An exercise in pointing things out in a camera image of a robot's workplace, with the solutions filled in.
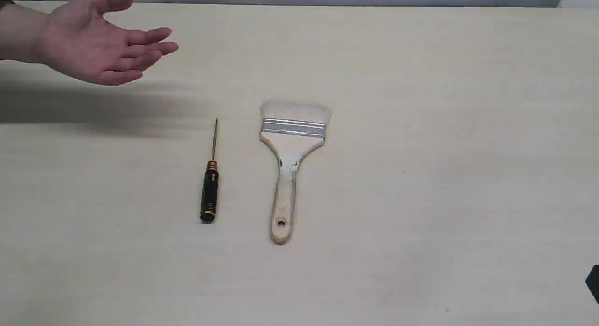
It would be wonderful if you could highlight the open bare human hand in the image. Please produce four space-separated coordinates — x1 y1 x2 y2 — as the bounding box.
36 0 178 86

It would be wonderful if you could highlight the black gold precision screwdriver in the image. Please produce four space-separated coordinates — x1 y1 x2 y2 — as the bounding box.
199 118 219 224

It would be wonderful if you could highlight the wide wooden paint brush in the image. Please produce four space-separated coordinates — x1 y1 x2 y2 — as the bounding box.
260 101 332 245

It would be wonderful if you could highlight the bare human forearm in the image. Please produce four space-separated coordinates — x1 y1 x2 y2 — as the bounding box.
0 0 49 63

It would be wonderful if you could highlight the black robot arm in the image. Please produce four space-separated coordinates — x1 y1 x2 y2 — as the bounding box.
585 264 599 304

